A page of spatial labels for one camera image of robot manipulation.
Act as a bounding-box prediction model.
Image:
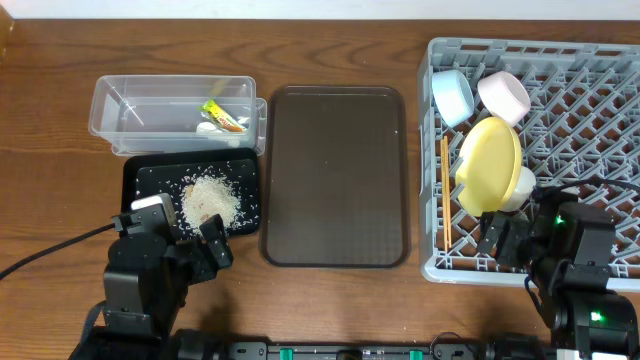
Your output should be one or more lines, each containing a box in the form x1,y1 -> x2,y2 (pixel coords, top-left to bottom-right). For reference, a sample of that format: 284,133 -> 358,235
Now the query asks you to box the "white cup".
500,166 -> 537,212

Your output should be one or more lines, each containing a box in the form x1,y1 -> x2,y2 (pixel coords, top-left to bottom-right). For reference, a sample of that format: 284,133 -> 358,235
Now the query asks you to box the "rice grains food waste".
182,177 -> 239,236

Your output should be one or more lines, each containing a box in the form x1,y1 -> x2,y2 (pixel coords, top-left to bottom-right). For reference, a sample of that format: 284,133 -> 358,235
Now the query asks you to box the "yellow plate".
455,117 -> 522,217

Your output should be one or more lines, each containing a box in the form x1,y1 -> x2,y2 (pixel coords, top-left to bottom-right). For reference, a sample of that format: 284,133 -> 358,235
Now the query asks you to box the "wooden chopstick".
447,148 -> 452,251
439,135 -> 449,253

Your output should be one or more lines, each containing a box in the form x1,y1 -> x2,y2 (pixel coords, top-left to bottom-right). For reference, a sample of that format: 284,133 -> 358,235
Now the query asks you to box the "white tissue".
196,121 -> 220,136

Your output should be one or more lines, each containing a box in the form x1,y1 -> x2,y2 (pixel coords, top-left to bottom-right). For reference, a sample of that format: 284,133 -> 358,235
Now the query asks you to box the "white bowl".
477,71 -> 531,127

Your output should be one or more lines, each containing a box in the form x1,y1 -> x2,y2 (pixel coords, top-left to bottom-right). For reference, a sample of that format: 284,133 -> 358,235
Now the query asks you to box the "green yellow snack wrapper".
201,99 -> 246,133

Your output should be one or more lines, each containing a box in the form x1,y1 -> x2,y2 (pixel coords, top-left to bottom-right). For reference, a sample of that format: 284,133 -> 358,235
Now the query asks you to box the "light blue bowl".
431,70 -> 474,128

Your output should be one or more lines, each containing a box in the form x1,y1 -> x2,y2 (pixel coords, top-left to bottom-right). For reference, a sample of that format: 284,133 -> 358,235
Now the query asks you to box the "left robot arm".
70,212 -> 233,359

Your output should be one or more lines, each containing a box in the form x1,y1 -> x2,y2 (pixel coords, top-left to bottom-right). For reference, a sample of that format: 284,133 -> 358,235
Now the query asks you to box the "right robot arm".
478,203 -> 639,359

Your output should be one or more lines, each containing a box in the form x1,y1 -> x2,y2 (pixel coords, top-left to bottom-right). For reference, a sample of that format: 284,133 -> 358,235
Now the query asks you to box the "grey dishwasher rack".
417,37 -> 639,292

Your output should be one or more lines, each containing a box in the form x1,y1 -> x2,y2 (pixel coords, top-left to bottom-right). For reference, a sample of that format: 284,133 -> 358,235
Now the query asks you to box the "black plastic bin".
121,148 -> 260,238

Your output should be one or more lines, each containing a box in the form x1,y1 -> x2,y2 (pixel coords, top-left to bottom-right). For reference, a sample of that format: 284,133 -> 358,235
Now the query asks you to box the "clear plastic bin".
88,75 -> 267,156

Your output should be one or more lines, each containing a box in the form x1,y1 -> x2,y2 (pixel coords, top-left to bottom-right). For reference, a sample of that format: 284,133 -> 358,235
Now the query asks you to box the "brown serving tray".
260,85 -> 410,269

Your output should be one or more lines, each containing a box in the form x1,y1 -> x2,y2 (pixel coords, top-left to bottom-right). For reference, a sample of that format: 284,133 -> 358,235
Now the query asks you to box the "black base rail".
169,329 -> 559,360

